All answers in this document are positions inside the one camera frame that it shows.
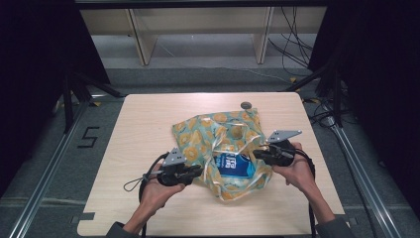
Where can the black metal stand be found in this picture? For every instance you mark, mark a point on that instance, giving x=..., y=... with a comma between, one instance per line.
x=336, y=99
x=68, y=105

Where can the teal orange-patterned cloth bag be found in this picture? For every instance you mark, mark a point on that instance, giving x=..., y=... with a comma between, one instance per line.
x=198, y=135

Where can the aluminium frame rail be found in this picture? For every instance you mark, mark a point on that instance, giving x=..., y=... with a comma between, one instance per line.
x=52, y=165
x=358, y=172

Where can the blue snack packet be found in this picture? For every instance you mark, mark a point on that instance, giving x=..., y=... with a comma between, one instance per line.
x=234, y=165

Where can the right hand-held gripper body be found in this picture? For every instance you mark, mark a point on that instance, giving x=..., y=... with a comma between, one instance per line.
x=280, y=153

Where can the person's right hand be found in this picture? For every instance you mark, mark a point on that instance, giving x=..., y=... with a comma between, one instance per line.
x=298, y=175

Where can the person's left hand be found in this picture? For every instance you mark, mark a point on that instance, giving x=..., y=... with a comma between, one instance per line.
x=157, y=195

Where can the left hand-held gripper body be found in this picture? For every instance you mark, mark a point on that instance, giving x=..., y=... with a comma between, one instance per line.
x=173, y=158

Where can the black overhead bar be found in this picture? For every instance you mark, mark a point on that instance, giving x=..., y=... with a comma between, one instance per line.
x=198, y=3

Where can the round grey table grommet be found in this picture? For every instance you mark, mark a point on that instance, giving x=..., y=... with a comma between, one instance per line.
x=246, y=105

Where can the light wooden shelf unit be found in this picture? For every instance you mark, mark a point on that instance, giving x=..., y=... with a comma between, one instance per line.
x=201, y=20

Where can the dark curtain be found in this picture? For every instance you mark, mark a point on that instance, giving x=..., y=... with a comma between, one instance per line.
x=383, y=82
x=29, y=66

